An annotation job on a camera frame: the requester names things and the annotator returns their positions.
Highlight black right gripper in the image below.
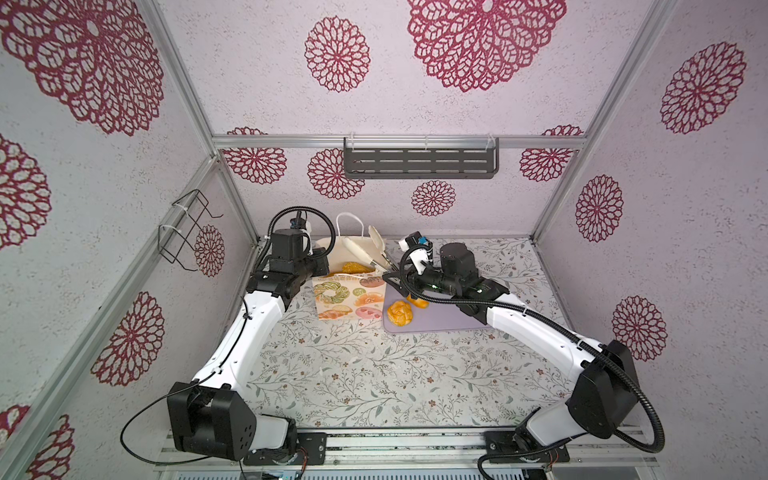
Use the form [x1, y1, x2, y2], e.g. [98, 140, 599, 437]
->
[383, 258, 461, 302]

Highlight round crusty yellow bread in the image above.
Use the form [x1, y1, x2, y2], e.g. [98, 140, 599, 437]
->
[341, 262, 375, 275]

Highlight printed white paper bag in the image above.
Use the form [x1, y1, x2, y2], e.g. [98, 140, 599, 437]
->
[312, 212, 386, 322]

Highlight knotted golden bun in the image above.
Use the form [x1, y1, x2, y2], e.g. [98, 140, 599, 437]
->
[386, 300, 414, 327]

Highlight cream bread tongs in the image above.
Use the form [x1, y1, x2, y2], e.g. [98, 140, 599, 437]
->
[342, 225, 396, 272]

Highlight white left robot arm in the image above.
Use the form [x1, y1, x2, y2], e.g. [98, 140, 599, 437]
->
[166, 248, 329, 462]

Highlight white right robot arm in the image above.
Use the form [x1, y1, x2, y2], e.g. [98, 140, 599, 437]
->
[386, 266, 664, 465]

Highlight striped croissant bread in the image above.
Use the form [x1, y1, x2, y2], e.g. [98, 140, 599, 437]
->
[407, 295, 430, 309]

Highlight lilac plastic tray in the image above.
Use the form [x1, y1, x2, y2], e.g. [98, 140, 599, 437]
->
[382, 273, 487, 335]

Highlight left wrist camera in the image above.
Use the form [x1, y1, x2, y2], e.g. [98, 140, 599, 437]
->
[269, 217, 312, 274]

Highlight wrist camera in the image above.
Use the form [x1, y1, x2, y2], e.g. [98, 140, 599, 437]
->
[269, 217, 312, 274]
[398, 230, 481, 283]

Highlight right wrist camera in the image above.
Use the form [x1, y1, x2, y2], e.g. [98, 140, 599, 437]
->
[398, 230, 481, 283]

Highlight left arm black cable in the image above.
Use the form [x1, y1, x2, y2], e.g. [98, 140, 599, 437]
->
[119, 296, 253, 478]

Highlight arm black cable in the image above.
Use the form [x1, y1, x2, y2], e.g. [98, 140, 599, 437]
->
[398, 245, 667, 480]
[119, 296, 253, 478]

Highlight black wire wall rack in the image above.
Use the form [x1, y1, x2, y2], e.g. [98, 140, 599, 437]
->
[156, 189, 223, 272]

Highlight grey wall shelf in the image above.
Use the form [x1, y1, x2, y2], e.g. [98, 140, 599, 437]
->
[342, 137, 499, 180]

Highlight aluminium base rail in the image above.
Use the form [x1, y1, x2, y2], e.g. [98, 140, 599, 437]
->
[149, 427, 664, 479]

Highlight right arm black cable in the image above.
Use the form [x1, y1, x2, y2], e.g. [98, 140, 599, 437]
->
[398, 245, 667, 480]

